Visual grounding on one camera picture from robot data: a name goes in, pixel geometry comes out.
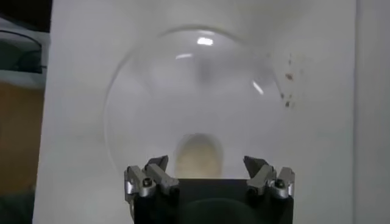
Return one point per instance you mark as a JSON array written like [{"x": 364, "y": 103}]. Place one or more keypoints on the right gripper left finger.
[{"x": 158, "y": 176}]

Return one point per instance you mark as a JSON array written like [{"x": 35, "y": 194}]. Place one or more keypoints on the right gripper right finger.
[{"x": 262, "y": 178}]

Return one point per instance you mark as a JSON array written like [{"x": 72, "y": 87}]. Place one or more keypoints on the white steamed baozi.
[{"x": 198, "y": 158}]

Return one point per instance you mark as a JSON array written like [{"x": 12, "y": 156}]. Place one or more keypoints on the large white plate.
[{"x": 182, "y": 106}]

